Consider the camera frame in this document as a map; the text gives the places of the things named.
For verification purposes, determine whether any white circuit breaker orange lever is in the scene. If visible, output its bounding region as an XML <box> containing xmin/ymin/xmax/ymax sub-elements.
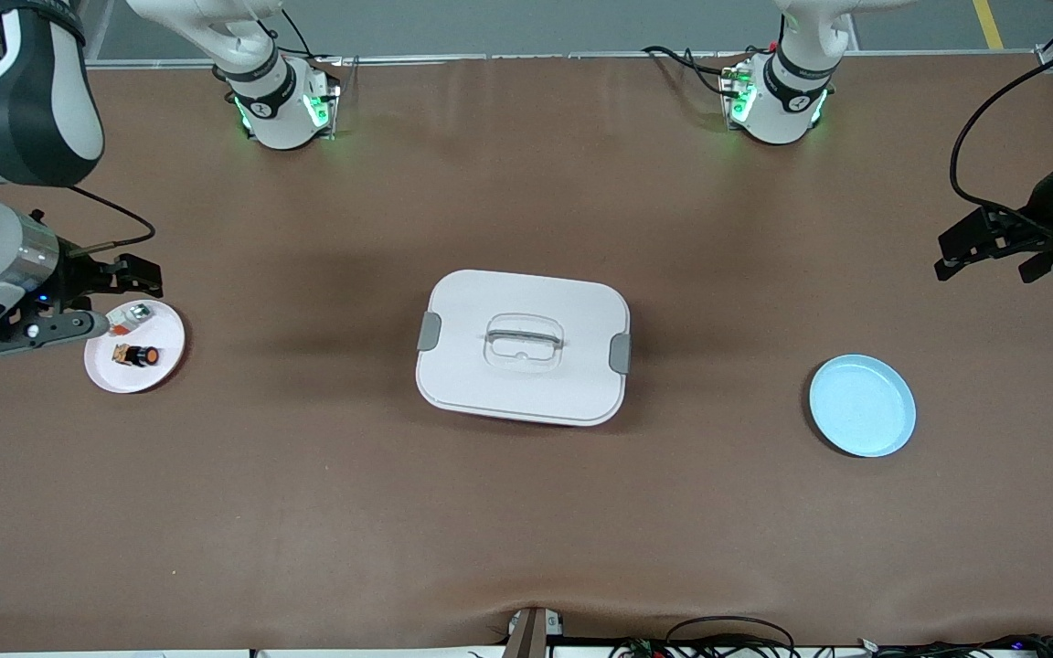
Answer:
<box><xmin>106</xmin><ymin>303</ymin><xmax>155</xmax><ymax>336</ymax></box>

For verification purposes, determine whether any pink round plate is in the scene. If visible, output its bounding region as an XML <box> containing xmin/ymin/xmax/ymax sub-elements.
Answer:
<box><xmin>84</xmin><ymin>299</ymin><xmax>187</xmax><ymax>395</ymax></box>

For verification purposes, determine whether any light blue round plate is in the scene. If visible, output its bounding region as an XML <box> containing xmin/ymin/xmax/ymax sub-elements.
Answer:
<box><xmin>809</xmin><ymin>355</ymin><xmax>917</xmax><ymax>458</ymax></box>

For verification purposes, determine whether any white lidded pink lunch box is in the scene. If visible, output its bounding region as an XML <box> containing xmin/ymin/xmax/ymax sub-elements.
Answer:
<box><xmin>415</xmin><ymin>269</ymin><xmax>633</xmax><ymax>429</ymax></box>

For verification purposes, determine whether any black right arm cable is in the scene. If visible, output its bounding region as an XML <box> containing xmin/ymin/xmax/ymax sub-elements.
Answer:
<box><xmin>60</xmin><ymin>186</ymin><xmax>158</xmax><ymax>255</ymax></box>

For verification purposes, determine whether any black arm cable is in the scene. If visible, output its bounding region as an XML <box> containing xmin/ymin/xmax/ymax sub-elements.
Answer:
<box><xmin>949</xmin><ymin>35</ymin><xmax>1053</xmax><ymax>220</ymax></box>
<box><xmin>60</xmin><ymin>186</ymin><xmax>158</xmax><ymax>255</ymax></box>

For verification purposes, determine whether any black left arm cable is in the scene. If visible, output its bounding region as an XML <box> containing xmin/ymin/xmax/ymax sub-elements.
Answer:
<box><xmin>949</xmin><ymin>35</ymin><xmax>1053</xmax><ymax>220</ymax></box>

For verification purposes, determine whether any black base power cable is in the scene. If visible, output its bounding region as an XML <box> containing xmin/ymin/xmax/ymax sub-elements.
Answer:
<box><xmin>642</xmin><ymin>44</ymin><xmax>730</xmax><ymax>97</ymax></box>
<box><xmin>278</xmin><ymin>7</ymin><xmax>345</xmax><ymax>67</ymax></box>

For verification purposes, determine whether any black cable bundle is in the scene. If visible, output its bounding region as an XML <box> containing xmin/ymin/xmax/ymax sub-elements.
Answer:
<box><xmin>609</xmin><ymin>635</ymin><xmax>1053</xmax><ymax>658</ymax></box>

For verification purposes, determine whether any black looped cable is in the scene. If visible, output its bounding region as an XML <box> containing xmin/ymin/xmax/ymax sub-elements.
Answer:
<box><xmin>665</xmin><ymin>616</ymin><xmax>798</xmax><ymax>658</ymax></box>

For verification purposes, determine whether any brown bracket with white device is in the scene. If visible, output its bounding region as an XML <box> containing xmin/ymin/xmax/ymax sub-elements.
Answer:
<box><xmin>504</xmin><ymin>606</ymin><xmax>566</xmax><ymax>658</ymax></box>

